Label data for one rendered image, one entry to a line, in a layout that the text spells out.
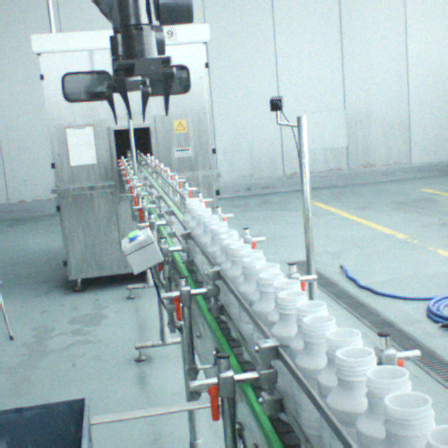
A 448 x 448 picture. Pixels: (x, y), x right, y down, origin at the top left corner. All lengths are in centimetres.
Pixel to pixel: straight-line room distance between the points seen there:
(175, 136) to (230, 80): 574
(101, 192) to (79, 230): 36
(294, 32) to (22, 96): 437
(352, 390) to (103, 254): 543
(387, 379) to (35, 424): 74
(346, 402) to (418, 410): 13
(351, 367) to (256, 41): 1118
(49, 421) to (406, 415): 79
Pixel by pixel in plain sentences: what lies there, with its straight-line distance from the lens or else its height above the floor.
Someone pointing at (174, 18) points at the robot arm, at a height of 156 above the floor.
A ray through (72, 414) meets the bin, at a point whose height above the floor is 92.
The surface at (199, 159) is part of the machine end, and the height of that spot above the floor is 101.
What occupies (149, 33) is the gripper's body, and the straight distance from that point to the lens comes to 127.
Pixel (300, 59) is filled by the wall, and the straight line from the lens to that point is 1195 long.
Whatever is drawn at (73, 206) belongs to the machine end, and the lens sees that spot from 602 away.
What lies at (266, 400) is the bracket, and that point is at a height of 105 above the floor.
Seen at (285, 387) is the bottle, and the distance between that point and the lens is 93.
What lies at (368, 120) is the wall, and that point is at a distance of 1227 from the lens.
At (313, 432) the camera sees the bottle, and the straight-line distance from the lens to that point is 83.
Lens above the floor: 140
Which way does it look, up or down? 9 degrees down
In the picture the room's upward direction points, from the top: 5 degrees counter-clockwise
